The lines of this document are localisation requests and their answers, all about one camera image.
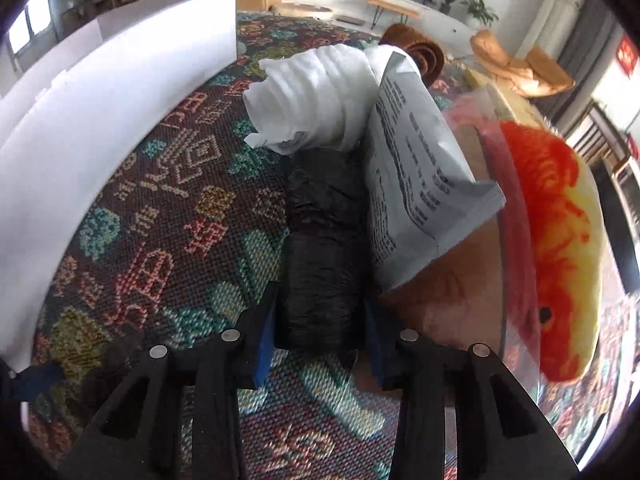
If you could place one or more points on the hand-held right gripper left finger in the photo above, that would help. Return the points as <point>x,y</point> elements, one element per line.
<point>262,350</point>

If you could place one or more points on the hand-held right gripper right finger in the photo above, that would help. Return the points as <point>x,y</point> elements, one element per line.
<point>377,350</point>

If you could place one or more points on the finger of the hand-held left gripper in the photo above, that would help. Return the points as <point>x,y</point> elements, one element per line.
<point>40,380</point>

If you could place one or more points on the black plastic bag roll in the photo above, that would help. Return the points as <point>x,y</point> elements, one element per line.
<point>320,260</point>

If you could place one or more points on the clear plastic bag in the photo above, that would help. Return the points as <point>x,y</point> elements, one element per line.
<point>480,310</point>

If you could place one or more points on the white printed paper packet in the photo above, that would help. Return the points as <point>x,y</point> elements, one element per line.
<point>420,175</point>

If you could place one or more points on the orange yellow fish plush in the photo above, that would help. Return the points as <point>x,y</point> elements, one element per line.
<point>560,210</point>

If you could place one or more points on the brown mat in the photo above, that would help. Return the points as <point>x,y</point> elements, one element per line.
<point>425,55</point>

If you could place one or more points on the dark wooden slatted bench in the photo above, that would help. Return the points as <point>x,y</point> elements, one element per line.
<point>600,125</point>

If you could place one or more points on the orange lounge chair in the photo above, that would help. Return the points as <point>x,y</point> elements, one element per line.
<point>505,60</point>

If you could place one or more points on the small wooden bench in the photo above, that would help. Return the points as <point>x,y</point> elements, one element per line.
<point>392,6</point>

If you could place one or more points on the small green potted plant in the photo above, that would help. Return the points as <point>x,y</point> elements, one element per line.
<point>447,2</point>

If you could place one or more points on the large green potted plant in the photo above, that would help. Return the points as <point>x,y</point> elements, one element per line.
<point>479,10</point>

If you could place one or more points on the grey curtain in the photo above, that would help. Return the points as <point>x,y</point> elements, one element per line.
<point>592,55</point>

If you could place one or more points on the covered standing air conditioner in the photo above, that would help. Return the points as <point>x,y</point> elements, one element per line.
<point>550,15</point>

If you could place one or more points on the red wall hanging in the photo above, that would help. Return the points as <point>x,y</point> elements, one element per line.
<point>627,60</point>

